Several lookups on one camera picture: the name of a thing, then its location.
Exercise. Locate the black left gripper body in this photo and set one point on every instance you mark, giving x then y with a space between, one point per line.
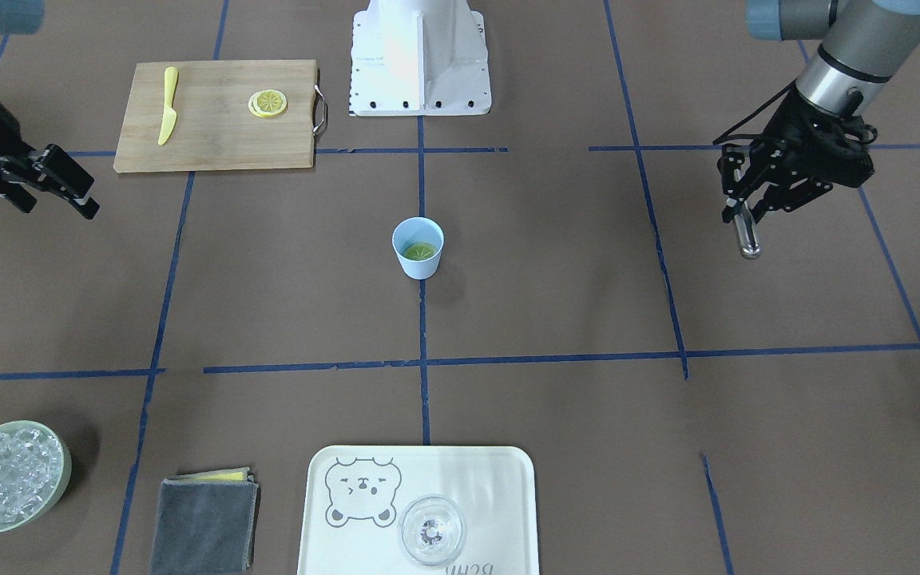
789 121

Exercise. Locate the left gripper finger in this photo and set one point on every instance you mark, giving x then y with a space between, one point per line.
788 199

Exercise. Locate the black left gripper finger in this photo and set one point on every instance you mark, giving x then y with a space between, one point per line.
731 167

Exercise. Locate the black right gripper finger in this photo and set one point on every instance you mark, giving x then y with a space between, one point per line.
53 171

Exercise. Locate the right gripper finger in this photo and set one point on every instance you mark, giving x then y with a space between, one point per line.
17 195

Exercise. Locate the steel muddler black tip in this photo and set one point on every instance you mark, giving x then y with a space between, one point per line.
746 231

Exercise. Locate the lemon slice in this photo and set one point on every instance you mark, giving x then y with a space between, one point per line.
418 252
267 103

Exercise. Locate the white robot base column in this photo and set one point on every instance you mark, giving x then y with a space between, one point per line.
419 59

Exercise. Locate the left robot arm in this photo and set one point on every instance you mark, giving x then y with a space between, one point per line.
862 45

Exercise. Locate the light blue cup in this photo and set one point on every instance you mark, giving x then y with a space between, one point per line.
418 230

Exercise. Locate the yellow plastic knife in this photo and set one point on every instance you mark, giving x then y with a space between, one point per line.
168 121

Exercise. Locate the wooden cutting board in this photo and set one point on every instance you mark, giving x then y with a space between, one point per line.
214 130

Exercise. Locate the green bowl of ice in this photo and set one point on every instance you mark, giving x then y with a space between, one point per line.
35 469

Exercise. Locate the grey folded cloth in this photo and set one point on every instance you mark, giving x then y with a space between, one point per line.
205 523

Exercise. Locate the cream bear tray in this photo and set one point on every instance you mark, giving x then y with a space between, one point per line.
356 496

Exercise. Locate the clear wine glass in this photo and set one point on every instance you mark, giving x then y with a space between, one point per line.
432 531

